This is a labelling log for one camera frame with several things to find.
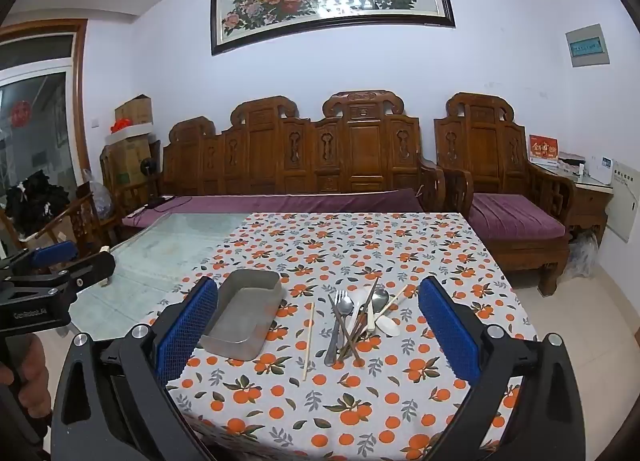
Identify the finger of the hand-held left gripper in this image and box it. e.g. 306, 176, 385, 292
0, 240, 78, 282
0, 251, 117, 307

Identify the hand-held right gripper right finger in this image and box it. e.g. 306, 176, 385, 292
417, 276, 586, 461

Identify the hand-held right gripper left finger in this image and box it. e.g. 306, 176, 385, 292
50, 275, 221, 461

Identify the rectangular metal tray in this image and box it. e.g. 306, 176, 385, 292
200, 268, 287, 362

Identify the light wooden chopstick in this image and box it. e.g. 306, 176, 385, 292
302, 302, 315, 382
372, 284, 410, 319

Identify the brown wooden chopstick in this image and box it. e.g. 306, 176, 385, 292
328, 294, 366, 368
339, 277, 381, 362

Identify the person's left hand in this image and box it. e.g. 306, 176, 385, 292
16, 335, 51, 396

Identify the wooden chair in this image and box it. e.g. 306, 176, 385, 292
27, 191, 122, 262

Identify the clear plastic bag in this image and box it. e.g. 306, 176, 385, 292
82, 168, 117, 222

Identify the large cardboard box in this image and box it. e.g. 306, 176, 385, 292
104, 136, 161, 187

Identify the orange fruit print tablecloth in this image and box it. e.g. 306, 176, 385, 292
167, 212, 538, 461

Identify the purple armchair cushion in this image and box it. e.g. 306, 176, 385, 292
467, 192, 567, 240

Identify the white flat box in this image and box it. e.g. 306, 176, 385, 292
104, 122, 153, 147

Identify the red paper decoration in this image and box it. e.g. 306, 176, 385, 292
11, 100, 33, 129

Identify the white plastic bag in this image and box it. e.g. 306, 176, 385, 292
562, 231, 598, 282

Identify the purple sofa cushion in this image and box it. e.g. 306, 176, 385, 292
121, 188, 426, 229

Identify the small brown cardboard box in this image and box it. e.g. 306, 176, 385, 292
114, 94, 153, 126

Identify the wooden framed glass door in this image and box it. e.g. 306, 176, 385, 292
0, 18, 92, 262

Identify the wooden side table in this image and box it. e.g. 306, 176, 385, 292
530, 161, 615, 262

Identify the red desk calendar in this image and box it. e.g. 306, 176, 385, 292
528, 134, 560, 165

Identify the carved wooden sofa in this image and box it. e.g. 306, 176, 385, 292
100, 90, 446, 222

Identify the white router box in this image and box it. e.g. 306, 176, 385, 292
590, 156, 614, 187

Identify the grey electrical panel box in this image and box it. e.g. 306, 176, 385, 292
565, 24, 612, 68

